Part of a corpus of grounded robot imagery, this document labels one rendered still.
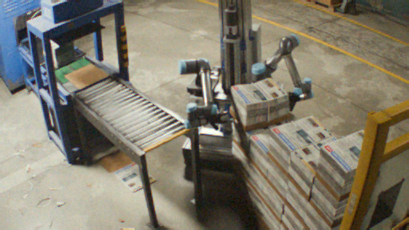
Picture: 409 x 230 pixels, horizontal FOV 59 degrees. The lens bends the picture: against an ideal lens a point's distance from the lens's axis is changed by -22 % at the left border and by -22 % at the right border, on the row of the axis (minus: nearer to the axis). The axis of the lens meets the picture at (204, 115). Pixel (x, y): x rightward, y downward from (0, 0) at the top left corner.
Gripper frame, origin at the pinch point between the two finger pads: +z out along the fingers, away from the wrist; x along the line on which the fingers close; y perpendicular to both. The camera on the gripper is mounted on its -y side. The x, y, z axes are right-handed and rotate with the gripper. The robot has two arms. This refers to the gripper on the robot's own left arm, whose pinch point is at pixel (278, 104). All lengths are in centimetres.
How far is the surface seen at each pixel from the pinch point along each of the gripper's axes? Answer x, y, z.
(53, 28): -110, 69, 172
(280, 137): 68, 21, 36
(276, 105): 22.4, 15.2, 14.4
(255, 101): 20.0, 21.3, 31.6
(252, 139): 30.9, -2.9, 38.9
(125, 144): -5, -6, 126
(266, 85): 2.4, 21.6, 13.0
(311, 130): 70, 21, 12
